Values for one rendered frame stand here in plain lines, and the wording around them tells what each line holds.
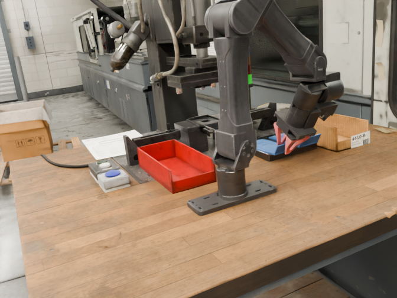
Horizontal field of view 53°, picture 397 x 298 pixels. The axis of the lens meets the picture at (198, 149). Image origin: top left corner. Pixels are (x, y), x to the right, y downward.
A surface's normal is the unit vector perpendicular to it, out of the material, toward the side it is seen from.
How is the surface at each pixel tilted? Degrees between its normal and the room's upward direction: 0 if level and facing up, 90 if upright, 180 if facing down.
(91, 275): 0
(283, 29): 92
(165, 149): 90
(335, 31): 90
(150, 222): 0
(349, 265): 90
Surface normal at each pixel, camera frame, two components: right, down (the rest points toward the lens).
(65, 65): 0.39, 0.23
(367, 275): -0.92, 0.20
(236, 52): 0.51, 0.41
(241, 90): 0.60, 0.18
